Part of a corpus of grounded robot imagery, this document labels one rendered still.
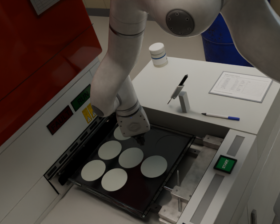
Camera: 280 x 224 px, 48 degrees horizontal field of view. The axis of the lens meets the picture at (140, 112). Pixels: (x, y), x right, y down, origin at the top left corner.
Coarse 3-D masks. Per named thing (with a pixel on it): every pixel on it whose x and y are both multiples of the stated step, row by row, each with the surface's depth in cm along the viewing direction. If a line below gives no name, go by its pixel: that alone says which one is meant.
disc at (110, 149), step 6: (108, 144) 128; (114, 144) 127; (120, 144) 126; (102, 150) 127; (108, 150) 126; (114, 150) 125; (120, 150) 124; (102, 156) 124; (108, 156) 123; (114, 156) 122
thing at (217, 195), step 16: (224, 144) 104; (240, 144) 103; (256, 144) 106; (240, 160) 98; (256, 160) 111; (208, 176) 97; (224, 176) 96; (240, 176) 98; (208, 192) 93; (224, 192) 92; (240, 192) 102; (192, 208) 91; (208, 208) 89; (224, 208) 91
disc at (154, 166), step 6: (150, 156) 117; (156, 156) 117; (144, 162) 116; (150, 162) 115; (156, 162) 115; (162, 162) 114; (144, 168) 114; (150, 168) 113; (156, 168) 113; (162, 168) 112; (144, 174) 112; (150, 174) 111; (156, 174) 111
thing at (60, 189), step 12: (108, 120) 136; (96, 132) 132; (108, 132) 138; (84, 144) 127; (96, 144) 134; (72, 156) 123; (84, 156) 131; (60, 168) 120; (48, 180) 117; (60, 192) 122
